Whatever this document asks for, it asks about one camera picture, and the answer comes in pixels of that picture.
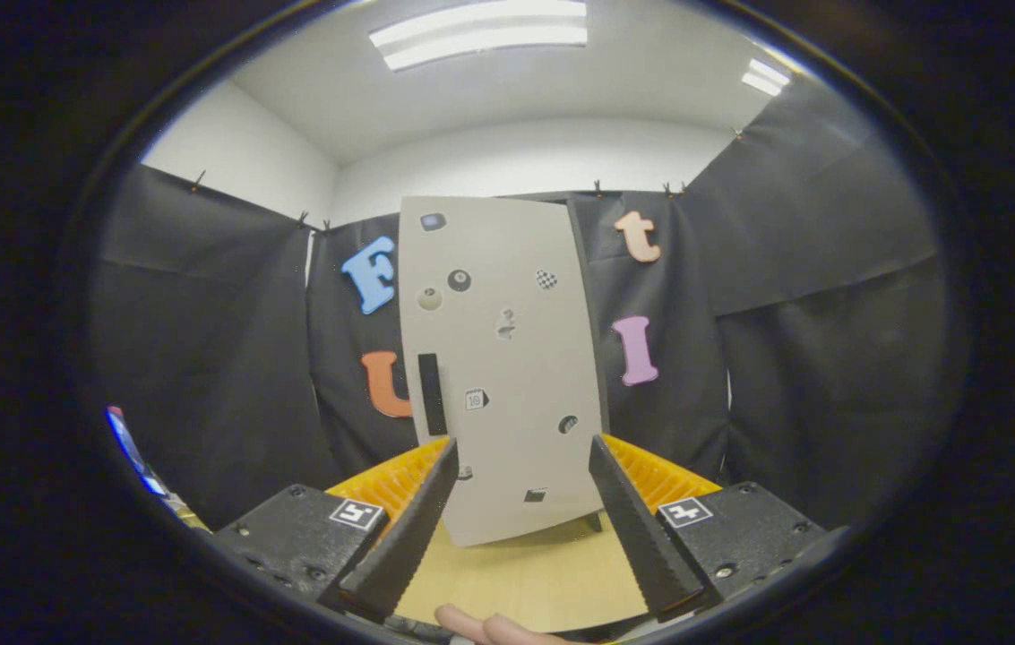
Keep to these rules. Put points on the grey shoe cabinet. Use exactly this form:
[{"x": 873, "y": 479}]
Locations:
[{"x": 595, "y": 520}]

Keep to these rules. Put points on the black backdrop cloth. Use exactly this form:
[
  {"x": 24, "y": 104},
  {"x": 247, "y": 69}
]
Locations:
[{"x": 830, "y": 358}]

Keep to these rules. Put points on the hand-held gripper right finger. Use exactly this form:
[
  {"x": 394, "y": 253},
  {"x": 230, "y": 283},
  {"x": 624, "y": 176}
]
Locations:
[{"x": 641, "y": 537}]

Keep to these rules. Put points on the long ceiling light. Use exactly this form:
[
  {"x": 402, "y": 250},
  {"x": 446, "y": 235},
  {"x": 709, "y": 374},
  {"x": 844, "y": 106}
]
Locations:
[{"x": 480, "y": 36}]

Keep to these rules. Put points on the beige shoe cabinet door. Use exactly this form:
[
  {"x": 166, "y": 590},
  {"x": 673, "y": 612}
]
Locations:
[{"x": 525, "y": 385}]

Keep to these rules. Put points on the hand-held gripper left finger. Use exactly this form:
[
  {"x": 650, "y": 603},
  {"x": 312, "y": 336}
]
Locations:
[{"x": 413, "y": 537}]

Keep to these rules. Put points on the laptop with lit screen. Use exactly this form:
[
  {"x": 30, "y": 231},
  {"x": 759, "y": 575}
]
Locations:
[{"x": 120, "y": 430}]

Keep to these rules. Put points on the small ceiling light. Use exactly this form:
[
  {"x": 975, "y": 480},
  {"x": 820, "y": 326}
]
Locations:
[{"x": 767, "y": 76}]

